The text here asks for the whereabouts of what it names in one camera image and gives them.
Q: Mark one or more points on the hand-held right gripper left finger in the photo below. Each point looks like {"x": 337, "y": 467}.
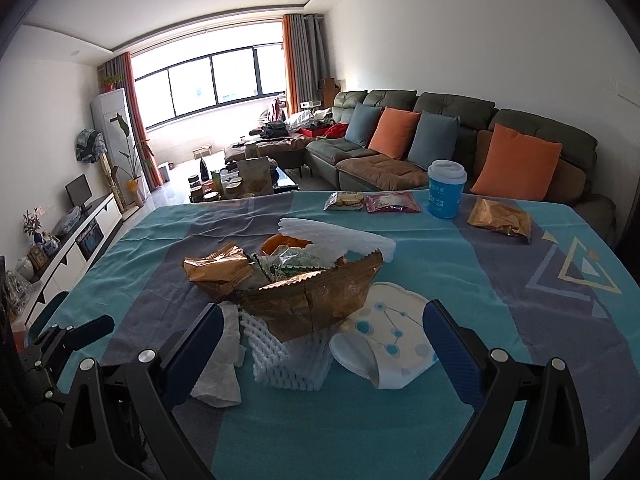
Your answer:
{"x": 200, "y": 345}

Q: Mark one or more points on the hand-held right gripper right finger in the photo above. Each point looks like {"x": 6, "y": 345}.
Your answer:
{"x": 450, "y": 350}

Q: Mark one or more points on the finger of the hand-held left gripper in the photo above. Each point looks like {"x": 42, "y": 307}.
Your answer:
{"x": 50, "y": 310}
{"x": 92, "y": 326}

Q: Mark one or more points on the white tissue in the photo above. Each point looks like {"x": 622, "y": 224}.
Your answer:
{"x": 220, "y": 380}

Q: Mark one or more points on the white blue-dotted pad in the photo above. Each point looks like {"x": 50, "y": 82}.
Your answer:
{"x": 390, "y": 330}

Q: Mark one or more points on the small gold foil wrapper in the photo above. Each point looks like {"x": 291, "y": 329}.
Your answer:
{"x": 215, "y": 270}

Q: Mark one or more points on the short white foam net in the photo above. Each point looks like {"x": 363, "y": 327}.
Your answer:
{"x": 285, "y": 365}

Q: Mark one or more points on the large gold foil wrapper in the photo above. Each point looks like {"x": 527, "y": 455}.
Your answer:
{"x": 300, "y": 305}

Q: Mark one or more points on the green snack packet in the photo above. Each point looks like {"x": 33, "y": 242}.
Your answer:
{"x": 290, "y": 262}

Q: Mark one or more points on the white media cabinet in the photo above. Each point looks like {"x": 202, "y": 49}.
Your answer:
{"x": 70, "y": 255}

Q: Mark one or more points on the flower vase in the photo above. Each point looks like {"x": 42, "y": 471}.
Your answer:
{"x": 35, "y": 235}

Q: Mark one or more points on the teal and grey printed tablecloth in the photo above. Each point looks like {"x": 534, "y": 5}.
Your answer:
{"x": 400, "y": 435}

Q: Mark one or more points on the black monitor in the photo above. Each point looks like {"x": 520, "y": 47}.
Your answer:
{"x": 78, "y": 190}

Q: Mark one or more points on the orange peel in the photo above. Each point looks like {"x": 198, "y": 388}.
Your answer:
{"x": 275, "y": 244}

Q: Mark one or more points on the flat gold snack packet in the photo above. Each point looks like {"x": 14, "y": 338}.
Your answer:
{"x": 500, "y": 220}

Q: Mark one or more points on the blue cup with white lid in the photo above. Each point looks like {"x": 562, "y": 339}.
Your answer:
{"x": 445, "y": 200}

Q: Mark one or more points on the red snack packet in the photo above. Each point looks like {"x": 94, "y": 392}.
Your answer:
{"x": 392, "y": 203}

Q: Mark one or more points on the long white foam net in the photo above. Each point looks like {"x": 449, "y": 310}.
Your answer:
{"x": 340, "y": 235}

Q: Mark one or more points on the grey waste bin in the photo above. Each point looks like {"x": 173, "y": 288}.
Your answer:
{"x": 163, "y": 174}

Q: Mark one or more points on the hanging grey cloth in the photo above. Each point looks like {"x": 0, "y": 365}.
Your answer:
{"x": 90, "y": 146}

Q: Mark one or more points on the tall leafy plant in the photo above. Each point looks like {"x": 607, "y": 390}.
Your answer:
{"x": 135, "y": 160}

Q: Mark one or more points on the black bottle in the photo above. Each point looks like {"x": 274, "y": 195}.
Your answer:
{"x": 204, "y": 170}

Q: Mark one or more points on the brown paper bag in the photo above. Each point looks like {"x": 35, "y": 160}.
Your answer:
{"x": 256, "y": 175}

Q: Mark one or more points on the clear cracker packet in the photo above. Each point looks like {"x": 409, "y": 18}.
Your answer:
{"x": 345, "y": 202}

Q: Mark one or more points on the cluttered coffee table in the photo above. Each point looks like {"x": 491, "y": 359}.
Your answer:
{"x": 285, "y": 180}

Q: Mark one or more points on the small wooden stool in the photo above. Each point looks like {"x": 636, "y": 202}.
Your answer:
{"x": 201, "y": 150}

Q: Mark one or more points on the brown seat pad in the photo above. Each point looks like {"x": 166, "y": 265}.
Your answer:
{"x": 380, "y": 167}

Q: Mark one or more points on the large orange cushion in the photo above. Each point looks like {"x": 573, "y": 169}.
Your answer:
{"x": 515, "y": 165}

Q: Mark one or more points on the white standing air conditioner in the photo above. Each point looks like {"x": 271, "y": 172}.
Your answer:
{"x": 107, "y": 115}

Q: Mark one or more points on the brown back cushion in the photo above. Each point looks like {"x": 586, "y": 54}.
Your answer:
{"x": 570, "y": 180}

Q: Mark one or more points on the large blue cushion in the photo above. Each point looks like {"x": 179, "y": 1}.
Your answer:
{"x": 432, "y": 140}

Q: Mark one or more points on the orange and grey curtain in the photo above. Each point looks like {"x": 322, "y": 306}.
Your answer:
{"x": 300, "y": 60}
{"x": 132, "y": 110}

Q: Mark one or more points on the small orange cushion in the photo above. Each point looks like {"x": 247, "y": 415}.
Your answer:
{"x": 395, "y": 132}

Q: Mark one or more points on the pile of clothes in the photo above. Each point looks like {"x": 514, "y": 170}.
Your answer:
{"x": 280, "y": 127}

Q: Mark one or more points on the small potted plant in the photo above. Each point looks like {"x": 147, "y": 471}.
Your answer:
{"x": 110, "y": 81}

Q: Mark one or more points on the small blue cushion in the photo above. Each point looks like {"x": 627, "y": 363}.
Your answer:
{"x": 362, "y": 127}

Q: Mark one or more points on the dark green sofa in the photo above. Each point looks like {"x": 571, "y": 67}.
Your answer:
{"x": 450, "y": 105}

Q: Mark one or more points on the red cloth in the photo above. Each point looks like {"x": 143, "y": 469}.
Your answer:
{"x": 337, "y": 131}

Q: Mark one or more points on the large window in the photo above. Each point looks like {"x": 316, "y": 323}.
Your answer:
{"x": 210, "y": 80}

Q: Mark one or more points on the wooden shelf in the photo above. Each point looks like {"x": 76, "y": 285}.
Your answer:
{"x": 330, "y": 91}

